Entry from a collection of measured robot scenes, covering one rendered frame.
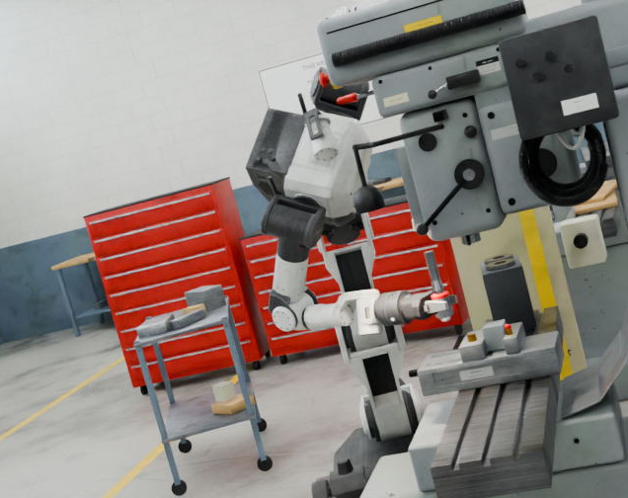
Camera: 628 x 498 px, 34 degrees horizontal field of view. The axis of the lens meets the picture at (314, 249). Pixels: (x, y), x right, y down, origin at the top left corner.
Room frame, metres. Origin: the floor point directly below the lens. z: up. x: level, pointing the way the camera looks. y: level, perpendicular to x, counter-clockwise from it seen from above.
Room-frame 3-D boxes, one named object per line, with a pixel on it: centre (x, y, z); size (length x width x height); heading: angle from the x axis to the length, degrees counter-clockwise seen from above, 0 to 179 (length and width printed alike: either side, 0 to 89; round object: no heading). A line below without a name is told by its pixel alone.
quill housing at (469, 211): (2.52, -0.39, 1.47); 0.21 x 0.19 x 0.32; 163
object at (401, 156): (2.55, -0.28, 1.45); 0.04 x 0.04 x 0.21; 73
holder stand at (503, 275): (3.07, -0.53, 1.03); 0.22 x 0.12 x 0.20; 171
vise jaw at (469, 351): (2.56, -0.34, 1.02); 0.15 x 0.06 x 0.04; 161
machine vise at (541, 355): (2.56, -0.36, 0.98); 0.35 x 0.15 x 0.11; 71
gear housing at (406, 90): (2.51, -0.42, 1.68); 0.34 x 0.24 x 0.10; 73
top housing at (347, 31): (2.52, -0.40, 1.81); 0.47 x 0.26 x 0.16; 73
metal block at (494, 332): (2.55, -0.39, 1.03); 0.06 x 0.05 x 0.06; 161
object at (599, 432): (2.52, -0.38, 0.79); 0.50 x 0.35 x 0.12; 73
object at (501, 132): (2.46, -0.57, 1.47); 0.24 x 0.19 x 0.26; 163
